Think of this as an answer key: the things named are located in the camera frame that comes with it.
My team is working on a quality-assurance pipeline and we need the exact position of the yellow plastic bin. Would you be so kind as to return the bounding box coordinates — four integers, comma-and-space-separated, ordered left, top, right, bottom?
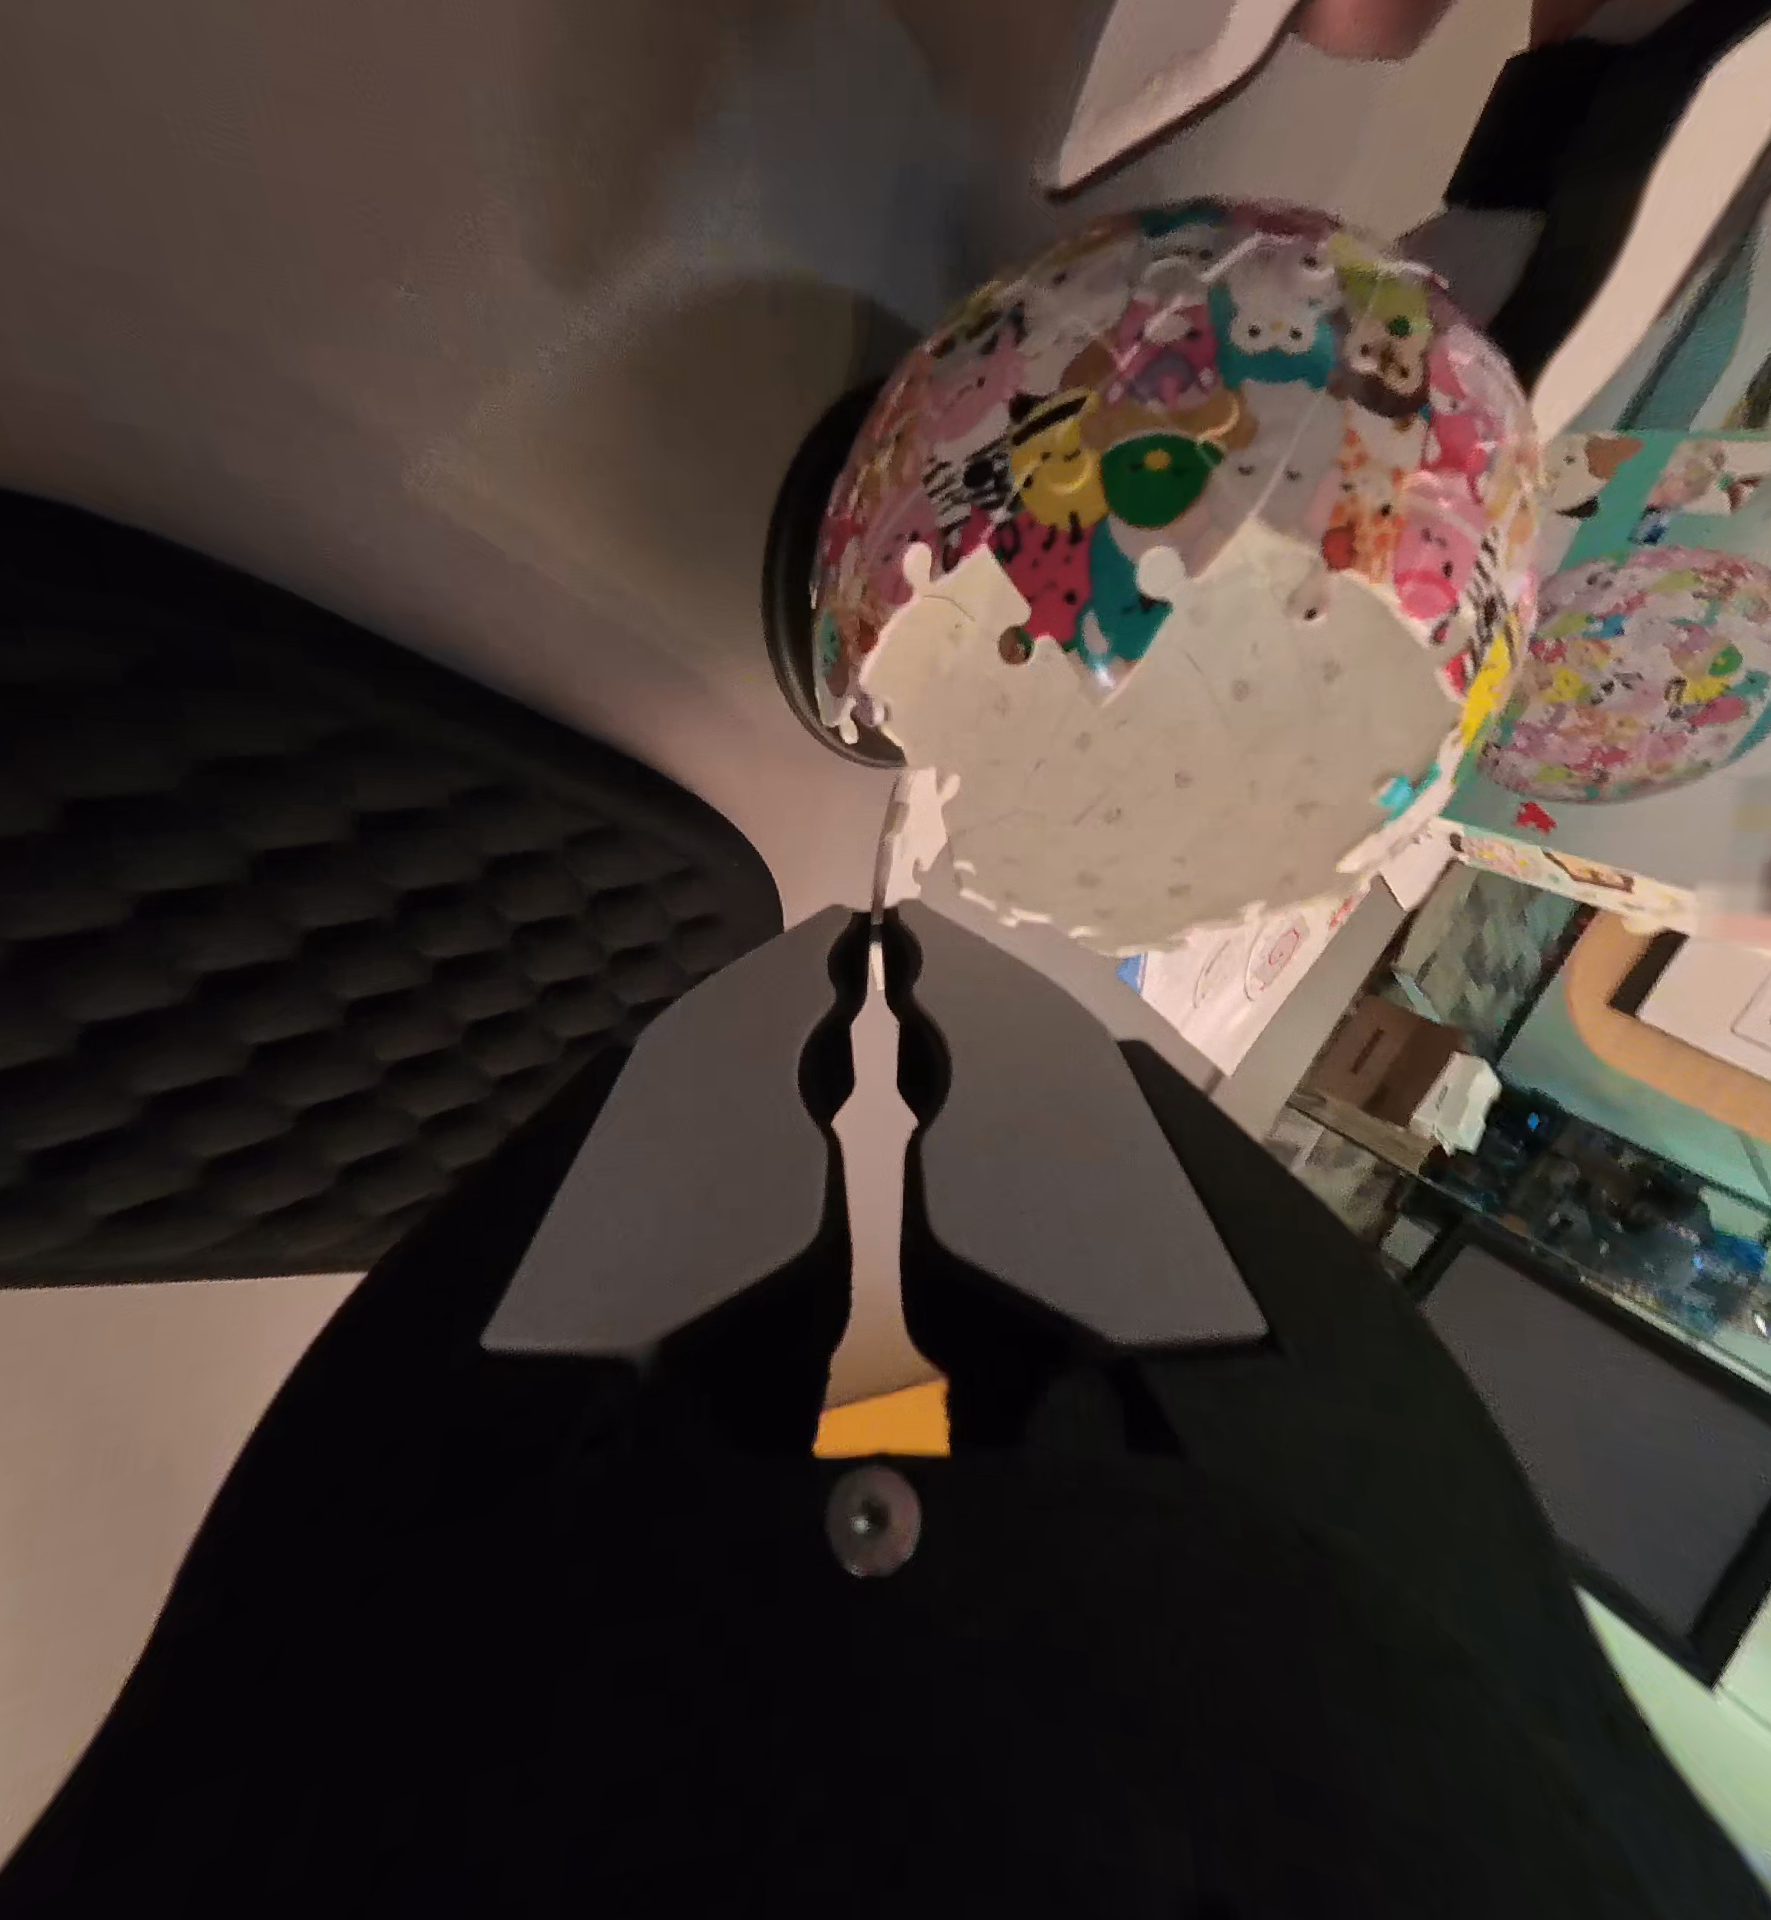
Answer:
812, 1388, 954, 1462

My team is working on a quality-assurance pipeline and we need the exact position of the white instruction leaflet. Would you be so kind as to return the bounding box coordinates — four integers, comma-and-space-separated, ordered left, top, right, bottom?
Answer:
1124, 891, 1374, 1074

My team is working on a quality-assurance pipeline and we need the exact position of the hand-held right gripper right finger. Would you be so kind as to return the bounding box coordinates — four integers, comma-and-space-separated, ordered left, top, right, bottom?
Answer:
878, 908, 1271, 1374

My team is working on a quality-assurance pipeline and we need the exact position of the colourful cartoon puzzle ball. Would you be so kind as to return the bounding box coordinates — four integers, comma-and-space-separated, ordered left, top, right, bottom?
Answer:
811, 203, 1544, 955

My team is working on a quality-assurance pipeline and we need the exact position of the black quilted wrist rest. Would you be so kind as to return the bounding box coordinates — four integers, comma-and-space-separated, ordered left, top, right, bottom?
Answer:
0, 478, 786, 1291

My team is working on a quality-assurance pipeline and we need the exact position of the cardboard box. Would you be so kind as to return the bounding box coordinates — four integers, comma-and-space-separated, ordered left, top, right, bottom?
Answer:
1323, 998, 1506, 1161

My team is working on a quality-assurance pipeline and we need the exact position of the white puzzle piece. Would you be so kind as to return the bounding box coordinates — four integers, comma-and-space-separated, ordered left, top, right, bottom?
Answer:
867, 765, 966, 995

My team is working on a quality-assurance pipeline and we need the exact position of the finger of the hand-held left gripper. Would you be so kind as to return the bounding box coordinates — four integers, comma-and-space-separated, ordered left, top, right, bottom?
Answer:
1042, 0, 1314, 201
1442, 0, 1771, 440

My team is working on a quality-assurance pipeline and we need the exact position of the black round ball stand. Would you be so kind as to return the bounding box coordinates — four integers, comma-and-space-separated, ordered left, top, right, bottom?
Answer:
761, 382, 917, 771

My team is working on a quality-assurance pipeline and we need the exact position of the black panel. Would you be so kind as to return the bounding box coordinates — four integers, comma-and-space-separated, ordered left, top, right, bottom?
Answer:
1425, 1244, 1771, 1686

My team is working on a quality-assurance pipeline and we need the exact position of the puzzle ball box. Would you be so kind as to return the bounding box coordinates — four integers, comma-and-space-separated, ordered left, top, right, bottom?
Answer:
1433, 427, 1771, 955

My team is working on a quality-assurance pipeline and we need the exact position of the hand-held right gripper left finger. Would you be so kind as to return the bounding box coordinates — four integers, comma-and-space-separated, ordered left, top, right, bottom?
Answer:
479, 905, 888, 1374

